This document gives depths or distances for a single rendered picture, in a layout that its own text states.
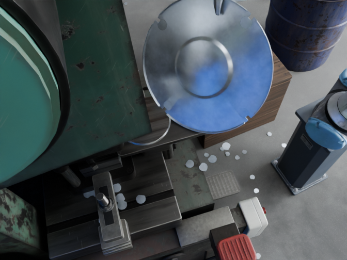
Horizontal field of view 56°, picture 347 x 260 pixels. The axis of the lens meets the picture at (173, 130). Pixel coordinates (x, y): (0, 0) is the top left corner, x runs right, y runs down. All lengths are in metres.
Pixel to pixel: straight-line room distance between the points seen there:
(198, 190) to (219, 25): 0.40
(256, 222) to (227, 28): 0.46
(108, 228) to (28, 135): 0.55
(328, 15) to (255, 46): 1.04
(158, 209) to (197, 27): 0.41
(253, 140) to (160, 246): 0.95
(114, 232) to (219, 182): 0.73
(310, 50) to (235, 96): 1.17
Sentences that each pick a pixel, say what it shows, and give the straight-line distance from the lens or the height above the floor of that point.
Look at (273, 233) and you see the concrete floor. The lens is 1.50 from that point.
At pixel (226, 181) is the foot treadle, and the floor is 0.16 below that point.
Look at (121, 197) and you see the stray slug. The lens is 0.78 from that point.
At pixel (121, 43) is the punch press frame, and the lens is 0.30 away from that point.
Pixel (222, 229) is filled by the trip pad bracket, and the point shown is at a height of 0.71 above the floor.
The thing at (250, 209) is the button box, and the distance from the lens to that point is 0.85.
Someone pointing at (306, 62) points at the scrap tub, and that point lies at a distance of 1.89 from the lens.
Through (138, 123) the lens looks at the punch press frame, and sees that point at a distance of 0.40.
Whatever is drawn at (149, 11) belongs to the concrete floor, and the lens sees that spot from 2.25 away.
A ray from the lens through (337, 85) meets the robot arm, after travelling 1.07.
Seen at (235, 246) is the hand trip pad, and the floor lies 0.76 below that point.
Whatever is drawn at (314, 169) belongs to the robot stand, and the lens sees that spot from 1.38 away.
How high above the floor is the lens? 1.43
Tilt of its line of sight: 60 degrees down
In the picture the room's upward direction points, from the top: 7 degrees counter-clockwise
